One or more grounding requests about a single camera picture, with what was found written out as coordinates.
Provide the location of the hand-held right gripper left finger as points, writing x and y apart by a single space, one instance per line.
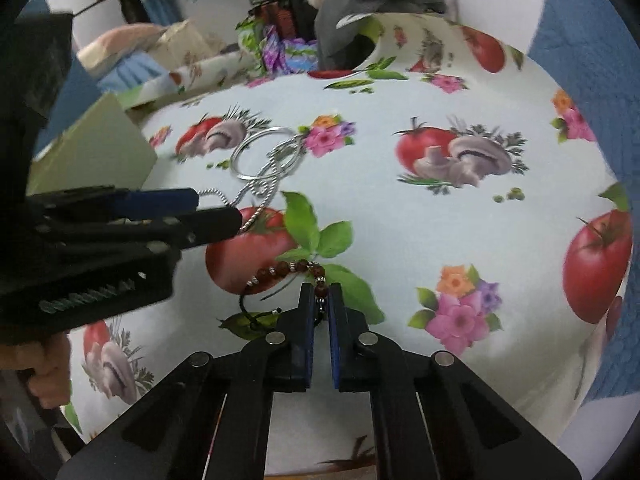
309 355

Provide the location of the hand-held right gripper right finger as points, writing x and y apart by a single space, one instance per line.
334 350

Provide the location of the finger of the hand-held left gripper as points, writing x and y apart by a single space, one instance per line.
155 201
210 222

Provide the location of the pale green box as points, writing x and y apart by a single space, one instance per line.
100 150

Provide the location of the person's left hand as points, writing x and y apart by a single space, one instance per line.
50 375

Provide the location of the fruit and flower printed tablecloth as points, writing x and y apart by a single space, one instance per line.
400 270

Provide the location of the light blue folded cloth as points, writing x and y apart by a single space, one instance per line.
130 70

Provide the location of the small blue quilted cushion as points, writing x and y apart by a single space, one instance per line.
80 90

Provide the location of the beige floral bag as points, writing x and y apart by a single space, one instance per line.
185 40

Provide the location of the pink pillow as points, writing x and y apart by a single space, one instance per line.
120 40

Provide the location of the colourful floral cloth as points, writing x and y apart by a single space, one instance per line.
290 55

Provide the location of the red plaid item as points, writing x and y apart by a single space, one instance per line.
275 20

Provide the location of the grey garment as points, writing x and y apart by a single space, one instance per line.
380 0

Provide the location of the large blue quilted cushion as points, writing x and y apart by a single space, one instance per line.
575 25

